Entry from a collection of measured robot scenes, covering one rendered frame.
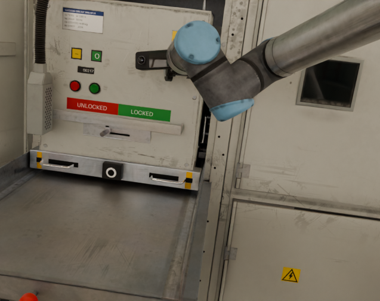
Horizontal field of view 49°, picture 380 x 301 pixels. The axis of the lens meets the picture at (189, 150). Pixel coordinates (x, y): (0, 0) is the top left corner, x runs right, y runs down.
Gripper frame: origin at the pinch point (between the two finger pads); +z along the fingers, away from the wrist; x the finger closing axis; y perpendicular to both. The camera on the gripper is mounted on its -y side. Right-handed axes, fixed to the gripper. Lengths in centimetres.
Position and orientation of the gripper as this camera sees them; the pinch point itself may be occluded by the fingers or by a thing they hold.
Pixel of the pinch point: (164, 68)
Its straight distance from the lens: 121.7
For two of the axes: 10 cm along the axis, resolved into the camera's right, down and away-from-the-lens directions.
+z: -1.9, -0.3, 9.8
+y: 9.8, 0.6, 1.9
